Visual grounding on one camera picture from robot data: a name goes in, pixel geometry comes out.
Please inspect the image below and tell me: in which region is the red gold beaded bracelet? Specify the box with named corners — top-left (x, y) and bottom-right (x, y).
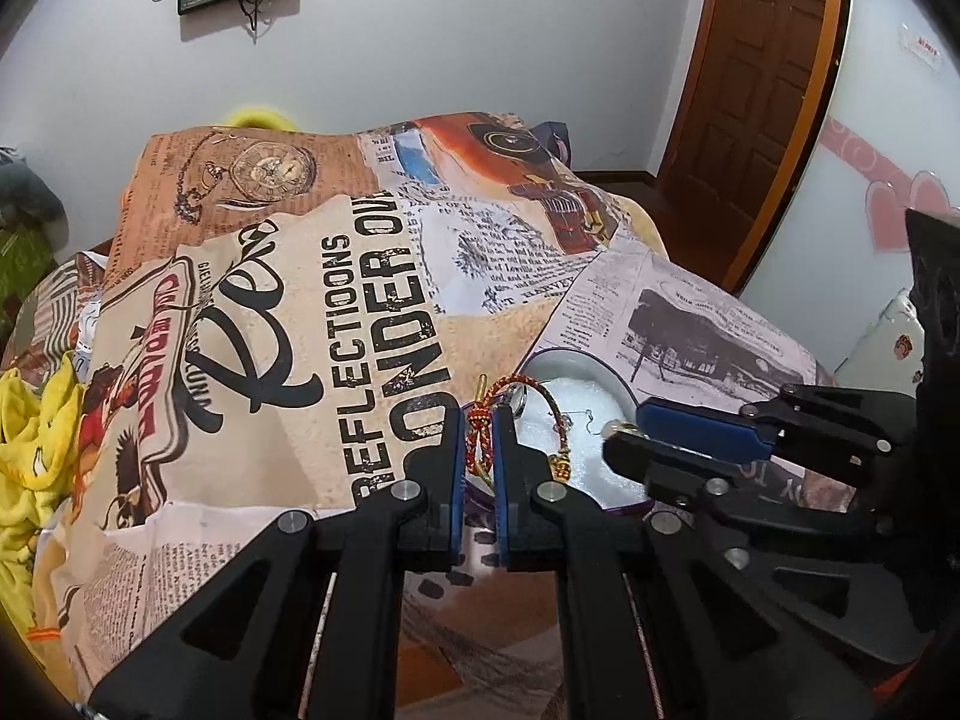
top-left (463, 374), bottom-right (576, 485)

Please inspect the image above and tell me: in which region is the purple heart-shaped jewelry tin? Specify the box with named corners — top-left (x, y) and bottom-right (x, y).
top-left (493, 348), bottom-right (651, 514)

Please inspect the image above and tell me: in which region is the white sliding wardrobe door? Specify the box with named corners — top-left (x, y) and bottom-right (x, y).
top-left (742, 0), bottom-right (958, 371)

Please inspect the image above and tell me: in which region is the yellow clothing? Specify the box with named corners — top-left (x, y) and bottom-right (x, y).
top-left (0, 351), bottom-right (85, 634)

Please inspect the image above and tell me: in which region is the newspaper print bed blanket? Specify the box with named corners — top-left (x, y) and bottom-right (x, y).
top-left (2, 114), bottom-right (825, 700)

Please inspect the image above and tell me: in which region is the dark blue backpack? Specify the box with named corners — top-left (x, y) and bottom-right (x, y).
top-left (532, 121), bottom-right (571, 166)

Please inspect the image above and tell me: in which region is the brown wooden door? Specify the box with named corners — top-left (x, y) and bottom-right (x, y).
top-left (658, 0), bottom-right (850, 293)

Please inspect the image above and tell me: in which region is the green patterned bag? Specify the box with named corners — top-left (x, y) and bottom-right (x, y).
top-left (0, 224), bottom-right (55, 335)

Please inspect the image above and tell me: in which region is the yellow plastic chair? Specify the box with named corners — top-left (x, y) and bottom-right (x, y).
top-left (223, 106), bottom-right (298, 132)

